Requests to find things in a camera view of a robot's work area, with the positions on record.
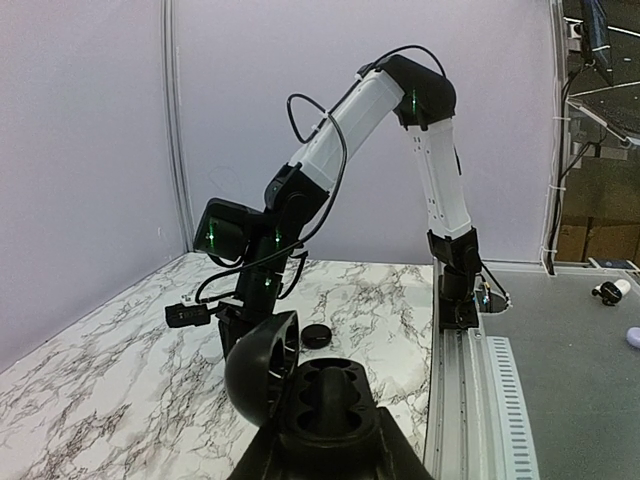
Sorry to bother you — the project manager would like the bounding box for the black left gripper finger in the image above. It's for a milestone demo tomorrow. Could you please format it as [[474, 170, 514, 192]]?
[[234, 407, 432, 479]]

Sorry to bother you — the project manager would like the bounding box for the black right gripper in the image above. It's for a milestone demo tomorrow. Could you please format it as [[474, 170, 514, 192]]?
[[217, 301, 271, 345]]

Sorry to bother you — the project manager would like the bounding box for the black earbud charging case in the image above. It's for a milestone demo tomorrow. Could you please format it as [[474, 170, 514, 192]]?
[[224, 311, 376, 438]]

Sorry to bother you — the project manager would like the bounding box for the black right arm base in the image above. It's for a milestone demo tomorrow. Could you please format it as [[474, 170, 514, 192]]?
[[436, 270, 512, 331]]

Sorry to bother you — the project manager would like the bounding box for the black round disc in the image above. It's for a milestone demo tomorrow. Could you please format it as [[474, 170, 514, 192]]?
[[300, 324, 332, 350]]

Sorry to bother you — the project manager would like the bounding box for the white black small device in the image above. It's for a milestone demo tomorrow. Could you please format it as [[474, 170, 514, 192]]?
[[591, 279, 631, 306]]

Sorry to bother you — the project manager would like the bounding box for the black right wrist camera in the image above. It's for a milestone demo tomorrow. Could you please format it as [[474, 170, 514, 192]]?
[[164, 303, 211, 329]]

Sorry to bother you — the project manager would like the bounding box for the aluminium front rail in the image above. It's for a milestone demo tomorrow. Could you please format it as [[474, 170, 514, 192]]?
[[423, 288, 540, 479]]

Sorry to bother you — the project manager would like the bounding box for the left aluminium frame post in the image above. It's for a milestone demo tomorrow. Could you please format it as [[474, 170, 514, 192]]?
[[161, 0, 193, 252]]

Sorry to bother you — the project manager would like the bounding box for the aluminium frame post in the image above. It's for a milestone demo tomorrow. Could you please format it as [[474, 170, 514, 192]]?
[[161, 0, 193, 252], [540, 0, 569, 277]]

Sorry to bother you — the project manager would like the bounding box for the right aluminium frame post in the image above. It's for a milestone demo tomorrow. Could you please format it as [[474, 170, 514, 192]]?
[[540, 0, 569, 277]]

